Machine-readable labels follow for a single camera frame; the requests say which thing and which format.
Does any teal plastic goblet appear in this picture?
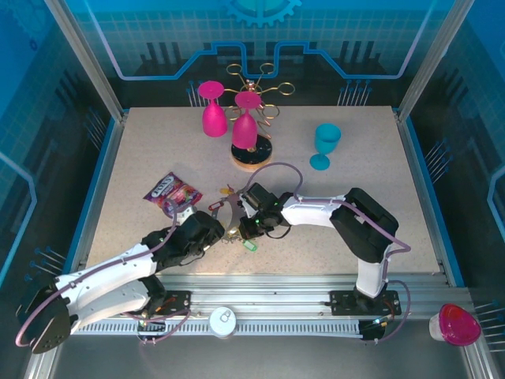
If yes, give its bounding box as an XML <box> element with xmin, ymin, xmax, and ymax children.
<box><xmin>309</xmin><ymin>122</ymin><xmax>342</xmax><ymax>171</ymax></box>

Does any pink cup outside table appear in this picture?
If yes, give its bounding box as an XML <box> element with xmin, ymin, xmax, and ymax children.
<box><xmin>428</xmin><ymin>302</ymin><xmax>482</xmax><ymax>347</ymax></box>

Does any round gold-rimmed dark plate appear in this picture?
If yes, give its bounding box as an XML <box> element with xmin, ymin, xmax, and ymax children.
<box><xmin>226</xmin><ymin>62</ymin><xmax>295</xmax><ymax>173</ymax></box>

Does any white slotted cable duct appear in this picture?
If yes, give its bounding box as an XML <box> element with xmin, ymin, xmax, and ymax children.
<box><xmin>73</xmin><ymin>318</ymin><xmax>366</xmax><ymax>337</ymax></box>

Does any silver tin can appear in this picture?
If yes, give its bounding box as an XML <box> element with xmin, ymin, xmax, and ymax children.
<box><xmin>208</xmin><ymin>306</ymin><xmax>238</xmax><ymax>340</ymax></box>

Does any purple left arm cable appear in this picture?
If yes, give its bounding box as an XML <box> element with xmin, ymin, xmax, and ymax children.
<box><xmin>14</xmin><ymin>199</ymin><xmax>193</xmax><ymax>347</ymax></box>

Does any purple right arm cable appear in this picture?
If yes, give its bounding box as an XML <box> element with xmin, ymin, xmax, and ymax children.
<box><xmin>246</xmin><ymin>162</ymin><xmax>412</xmax><ymax>344</ymax></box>

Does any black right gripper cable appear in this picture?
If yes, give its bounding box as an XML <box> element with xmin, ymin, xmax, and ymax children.
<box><xmin>264</xmin><ymin>220</ymin><xmax>292</xmax><ymax>240</ymax></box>

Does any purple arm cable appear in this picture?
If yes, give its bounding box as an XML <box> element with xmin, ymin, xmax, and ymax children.
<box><xmin>14</xmin><ymin>199</ymin><xmax>193</xmax><ymax>347</ymax></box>
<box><xmin>246</xmin><ymin>162</ymin><xmax>412</xmax><ymax>344</ymax></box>

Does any purple candy bag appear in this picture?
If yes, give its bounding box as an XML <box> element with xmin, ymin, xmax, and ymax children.
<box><xmin>142</xmin><ymin>171</ymin><xmax>204</xmax><ymax>214</ymax></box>

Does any aluminium table side rail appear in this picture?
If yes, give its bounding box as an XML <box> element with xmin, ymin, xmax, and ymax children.
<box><xmin>392</xmin><ymin>106</ymin><xmax>466</xmax><ymax>287</ymax></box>
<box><xmin>62</xmin><ymin>110</ymin><xmax>130</xmax><ymax>277</ymax></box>

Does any aluminium frame post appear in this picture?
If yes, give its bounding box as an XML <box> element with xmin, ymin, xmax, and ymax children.
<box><xmin>43</xmin><ymin>0</ymin><xmax>129</xmax><ymax>122</ymax></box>
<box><xmin>396</xmin><ymin>0</ymin><xmax>477</xmax><ymax>123</ymax></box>

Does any silver metal key plate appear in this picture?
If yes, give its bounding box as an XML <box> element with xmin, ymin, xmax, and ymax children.
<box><xmin>212</xmin><ymin>192</ymin><xmax>246</xmax><ymax>231</ymax></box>

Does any pink plastic goblet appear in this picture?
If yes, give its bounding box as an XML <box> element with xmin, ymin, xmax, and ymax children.
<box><xmin>196</xmin><ymin>80</ymin><xmax>229</xmax><ymax>138</ymax></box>
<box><xmin>231</xmin><ymin>91</ymin><xmax>264</xmax><ymax>150</ymax></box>

